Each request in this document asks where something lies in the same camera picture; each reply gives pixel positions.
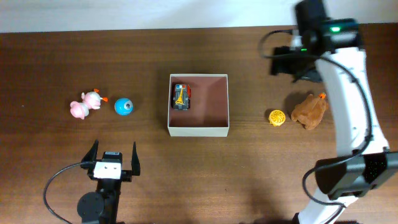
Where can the pink white duck toy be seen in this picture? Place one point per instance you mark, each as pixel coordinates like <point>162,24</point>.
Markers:
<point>90,101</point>

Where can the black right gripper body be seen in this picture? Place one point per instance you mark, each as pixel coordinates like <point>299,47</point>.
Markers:
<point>280,62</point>

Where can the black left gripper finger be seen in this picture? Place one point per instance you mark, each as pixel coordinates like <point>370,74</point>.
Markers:
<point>135,164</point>
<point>90,157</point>

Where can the grey toy car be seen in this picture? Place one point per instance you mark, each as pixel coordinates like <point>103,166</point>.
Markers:
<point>181,97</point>

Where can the blue ball toy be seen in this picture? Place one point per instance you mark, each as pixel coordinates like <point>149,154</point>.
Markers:
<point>123,106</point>

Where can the brown plush toy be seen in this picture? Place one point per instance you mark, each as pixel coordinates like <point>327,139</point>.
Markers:
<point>310,112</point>

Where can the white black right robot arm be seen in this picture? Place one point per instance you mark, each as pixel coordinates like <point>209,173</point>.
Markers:
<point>331,51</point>

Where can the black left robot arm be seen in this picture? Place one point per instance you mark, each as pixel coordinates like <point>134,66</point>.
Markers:
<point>101,206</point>

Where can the beige cardboard box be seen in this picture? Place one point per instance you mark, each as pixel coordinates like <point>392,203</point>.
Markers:
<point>208,115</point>

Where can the yellow ball toy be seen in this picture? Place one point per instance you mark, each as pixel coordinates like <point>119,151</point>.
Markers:
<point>277,117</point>

